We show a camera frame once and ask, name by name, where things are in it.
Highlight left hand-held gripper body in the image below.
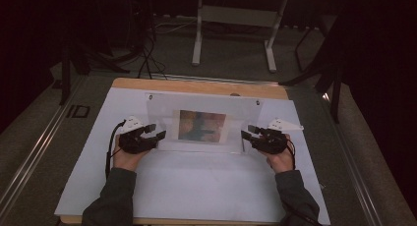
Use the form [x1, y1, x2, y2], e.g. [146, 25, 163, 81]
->
[118, 115, 159, 155]

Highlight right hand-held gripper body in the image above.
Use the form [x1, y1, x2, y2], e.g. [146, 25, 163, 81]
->
[251, 117, 305, 155]

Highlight clear acrylic photo frame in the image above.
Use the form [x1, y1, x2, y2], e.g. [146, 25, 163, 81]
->
[145, 91, 265, 155]

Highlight colourful photo print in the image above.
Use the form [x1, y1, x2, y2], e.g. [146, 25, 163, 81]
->
[172, 109, 232, 145]

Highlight person's left hand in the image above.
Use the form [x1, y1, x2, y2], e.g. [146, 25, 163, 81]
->
[112, 142, 149, 173]

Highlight person's right hand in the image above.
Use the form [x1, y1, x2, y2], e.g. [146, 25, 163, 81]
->
[263, 134, 296, 174]

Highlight wooden table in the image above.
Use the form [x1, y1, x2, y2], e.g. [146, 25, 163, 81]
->
[59, 77, 289, 226]

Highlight white table cover sheet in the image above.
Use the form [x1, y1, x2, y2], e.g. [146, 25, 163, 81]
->
[53, 86, 331, 226]

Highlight black metal stand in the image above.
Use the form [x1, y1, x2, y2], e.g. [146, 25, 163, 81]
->
[278, 23, 346, 124]
[58, 38, 131, 106]

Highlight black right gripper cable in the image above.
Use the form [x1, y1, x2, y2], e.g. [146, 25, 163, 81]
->
[285, 138, 297, 171]

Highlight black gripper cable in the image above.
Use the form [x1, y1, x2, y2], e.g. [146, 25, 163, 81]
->
[285, 138, 297, 171]
[104, 119, 128, 181]

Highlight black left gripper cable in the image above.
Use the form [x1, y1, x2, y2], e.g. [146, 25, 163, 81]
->
[104, 119, 128, 181]

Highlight black floor cables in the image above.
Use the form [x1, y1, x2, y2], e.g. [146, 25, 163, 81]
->
[137, 23, 169, 81]

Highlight metal floor rail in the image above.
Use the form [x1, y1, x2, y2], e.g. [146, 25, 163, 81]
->
[0, 74, 87, 217]
[321, 91, 386, 226]

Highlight white floor cable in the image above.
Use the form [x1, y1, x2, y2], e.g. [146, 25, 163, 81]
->
[152, 18, 199, 35]

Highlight white metal desk frame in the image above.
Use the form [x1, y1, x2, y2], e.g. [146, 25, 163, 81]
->
[191, 0, 289, 74]

